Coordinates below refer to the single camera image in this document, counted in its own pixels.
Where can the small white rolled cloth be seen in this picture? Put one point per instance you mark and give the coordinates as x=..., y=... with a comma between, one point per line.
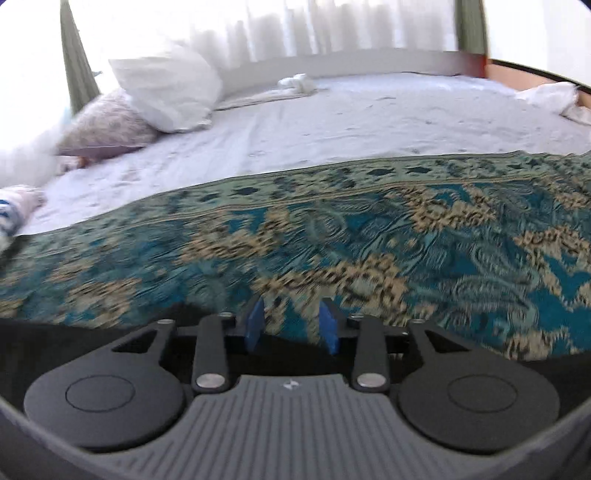
x=300, y=84

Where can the green drape left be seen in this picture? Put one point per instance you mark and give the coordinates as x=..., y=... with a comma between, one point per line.
x=82, y=87

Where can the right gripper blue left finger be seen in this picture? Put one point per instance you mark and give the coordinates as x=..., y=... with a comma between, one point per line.
x=210, y=368

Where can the white sheer curtain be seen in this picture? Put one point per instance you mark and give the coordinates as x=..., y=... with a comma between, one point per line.
x=230, y=34

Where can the green drape right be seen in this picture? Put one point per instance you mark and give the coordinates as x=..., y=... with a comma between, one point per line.
x=471, y=28

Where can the white patterned cushion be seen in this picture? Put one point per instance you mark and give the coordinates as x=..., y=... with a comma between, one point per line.
x=17, y=203

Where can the floral grey pillow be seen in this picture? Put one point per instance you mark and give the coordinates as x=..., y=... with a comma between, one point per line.
x=105, y=128

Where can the teal paisley bedspread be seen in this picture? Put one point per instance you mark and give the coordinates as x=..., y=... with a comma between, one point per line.
x=492, y=246

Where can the wooden bed frame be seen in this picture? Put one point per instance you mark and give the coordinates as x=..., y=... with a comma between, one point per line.
x=521, y=77

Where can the white crumpled cloth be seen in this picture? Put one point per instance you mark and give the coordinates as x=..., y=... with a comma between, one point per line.
x=560, y=98

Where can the green drape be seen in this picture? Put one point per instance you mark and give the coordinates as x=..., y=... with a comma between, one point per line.
x=471, y=28
x=82, y=87

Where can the white pillow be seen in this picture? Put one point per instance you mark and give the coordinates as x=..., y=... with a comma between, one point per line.
x=175, y=91

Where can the white bed sheet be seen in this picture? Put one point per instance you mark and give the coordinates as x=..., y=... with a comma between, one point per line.
x=349, y=118

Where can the black pants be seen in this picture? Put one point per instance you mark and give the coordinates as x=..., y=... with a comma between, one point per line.
x=29, y=350

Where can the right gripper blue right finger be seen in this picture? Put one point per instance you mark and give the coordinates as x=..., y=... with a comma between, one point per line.
x=371, y=364

